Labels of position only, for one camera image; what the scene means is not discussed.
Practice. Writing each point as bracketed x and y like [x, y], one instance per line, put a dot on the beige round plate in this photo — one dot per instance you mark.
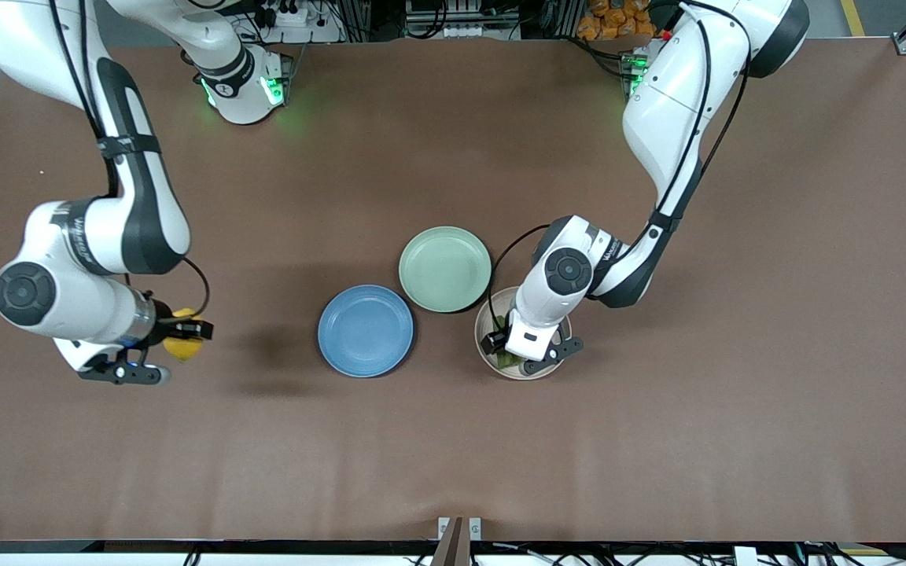
[492, 363]

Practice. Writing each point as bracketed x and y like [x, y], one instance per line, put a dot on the metal bracket on table edge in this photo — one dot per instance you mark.
[459, 538]

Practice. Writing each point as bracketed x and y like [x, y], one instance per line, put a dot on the white power strip with plugs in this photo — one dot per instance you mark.
[296, 20]

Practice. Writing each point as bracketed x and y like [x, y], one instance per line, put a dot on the yellow lemon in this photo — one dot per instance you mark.
[182, 350]

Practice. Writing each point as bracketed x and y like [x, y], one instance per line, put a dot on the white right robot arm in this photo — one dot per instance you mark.
[52, 303]

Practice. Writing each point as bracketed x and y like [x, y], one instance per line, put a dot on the mint green round plate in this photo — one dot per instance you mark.
[445, 270]

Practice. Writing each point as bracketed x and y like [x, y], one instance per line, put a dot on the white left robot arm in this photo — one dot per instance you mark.
[673, 102]

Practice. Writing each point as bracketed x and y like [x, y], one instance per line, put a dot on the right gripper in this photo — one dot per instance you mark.
[162, 326]

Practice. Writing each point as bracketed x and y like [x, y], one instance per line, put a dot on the green lettuce leaf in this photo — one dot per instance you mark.
[510, 360]

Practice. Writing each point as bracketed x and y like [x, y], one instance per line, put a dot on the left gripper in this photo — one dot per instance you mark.
[494, 342]

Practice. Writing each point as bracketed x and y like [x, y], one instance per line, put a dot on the pile of orange packets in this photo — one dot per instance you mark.
[618, 20]

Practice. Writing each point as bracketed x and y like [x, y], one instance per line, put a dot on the blue round plate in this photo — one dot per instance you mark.
[365, 330]

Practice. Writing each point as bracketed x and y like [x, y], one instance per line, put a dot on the brown table mat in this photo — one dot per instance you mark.
[453, 456]

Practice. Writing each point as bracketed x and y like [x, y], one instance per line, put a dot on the white socket strip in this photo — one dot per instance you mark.
[461, 16]

